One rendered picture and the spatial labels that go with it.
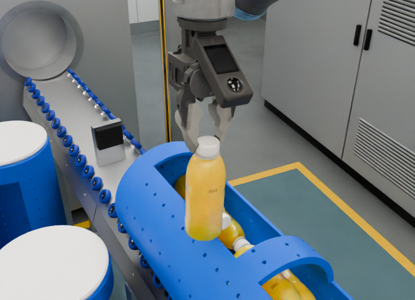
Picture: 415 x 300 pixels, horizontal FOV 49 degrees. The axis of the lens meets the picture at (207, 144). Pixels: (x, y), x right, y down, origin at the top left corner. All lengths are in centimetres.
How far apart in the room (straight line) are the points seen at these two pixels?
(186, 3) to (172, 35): 105
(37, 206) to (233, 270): 96
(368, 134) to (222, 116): 227
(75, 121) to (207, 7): 135
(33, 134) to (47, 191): 20
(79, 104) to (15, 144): 52
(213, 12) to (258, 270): 44
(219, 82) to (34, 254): 72
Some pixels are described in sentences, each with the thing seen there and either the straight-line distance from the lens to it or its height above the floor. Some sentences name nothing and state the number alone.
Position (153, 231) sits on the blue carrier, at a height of 116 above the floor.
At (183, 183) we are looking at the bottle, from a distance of 118.
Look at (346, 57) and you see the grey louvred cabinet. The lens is 300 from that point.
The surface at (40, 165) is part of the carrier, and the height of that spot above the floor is 98.
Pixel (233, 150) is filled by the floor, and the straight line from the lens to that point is 339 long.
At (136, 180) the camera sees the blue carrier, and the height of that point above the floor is 119.
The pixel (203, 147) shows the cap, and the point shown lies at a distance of 73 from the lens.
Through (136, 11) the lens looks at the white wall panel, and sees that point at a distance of 569.
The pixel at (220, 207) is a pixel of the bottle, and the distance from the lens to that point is 79.
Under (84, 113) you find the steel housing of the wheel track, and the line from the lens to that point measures 198.
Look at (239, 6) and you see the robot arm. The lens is 81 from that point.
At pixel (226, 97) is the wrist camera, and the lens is 61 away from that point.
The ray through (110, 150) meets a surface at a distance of 161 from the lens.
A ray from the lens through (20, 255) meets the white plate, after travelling 120.
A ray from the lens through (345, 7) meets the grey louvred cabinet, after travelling 297.
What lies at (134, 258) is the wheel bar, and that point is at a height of 92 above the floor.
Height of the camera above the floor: 183
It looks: 32 degrees down
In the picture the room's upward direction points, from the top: straight up
